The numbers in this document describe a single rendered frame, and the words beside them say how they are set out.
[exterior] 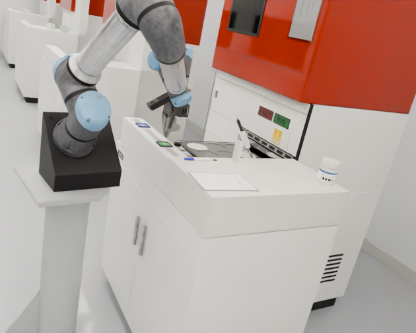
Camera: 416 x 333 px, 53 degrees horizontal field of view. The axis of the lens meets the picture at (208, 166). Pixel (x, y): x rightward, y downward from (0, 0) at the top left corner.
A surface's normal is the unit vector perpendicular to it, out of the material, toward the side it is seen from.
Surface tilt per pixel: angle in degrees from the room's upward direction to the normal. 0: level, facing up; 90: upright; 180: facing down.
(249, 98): 90
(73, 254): 90
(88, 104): 52
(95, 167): 45
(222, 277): 90
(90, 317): 0
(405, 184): 90
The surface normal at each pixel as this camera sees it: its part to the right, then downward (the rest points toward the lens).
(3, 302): 0.19, -0.93
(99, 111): 0.60, -0.28
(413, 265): -0.86, 0.00
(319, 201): 0.47, 0.38
